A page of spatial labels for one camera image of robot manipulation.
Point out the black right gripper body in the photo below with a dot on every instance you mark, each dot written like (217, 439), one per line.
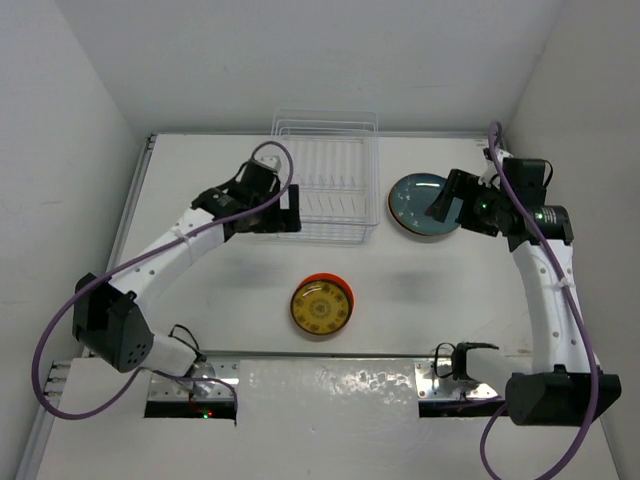
(481, 208)

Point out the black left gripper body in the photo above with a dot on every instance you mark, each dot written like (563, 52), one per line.
(273, 193)

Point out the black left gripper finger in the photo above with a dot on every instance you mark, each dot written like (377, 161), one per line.
(278, 222)
(290, 203)

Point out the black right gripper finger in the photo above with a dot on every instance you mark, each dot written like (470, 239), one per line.
(457, 185)
(442, 216)

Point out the dark teal plate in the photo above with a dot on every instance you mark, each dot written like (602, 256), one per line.
(421, 183)

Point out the orange plate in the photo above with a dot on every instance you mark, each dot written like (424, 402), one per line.
(345, 285)

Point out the yellow brown plate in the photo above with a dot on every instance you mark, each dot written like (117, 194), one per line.
(320, 307)

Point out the red teal floral plate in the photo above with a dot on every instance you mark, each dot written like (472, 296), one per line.
(407, 214)

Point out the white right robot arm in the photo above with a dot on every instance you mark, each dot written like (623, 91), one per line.
(565, 385)

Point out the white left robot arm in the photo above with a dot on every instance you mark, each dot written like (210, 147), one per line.
(110, 316)

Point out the white wire dish rack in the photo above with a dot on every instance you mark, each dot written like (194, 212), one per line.
(336, 167)

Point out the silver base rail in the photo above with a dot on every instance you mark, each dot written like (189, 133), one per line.
(430, 381)

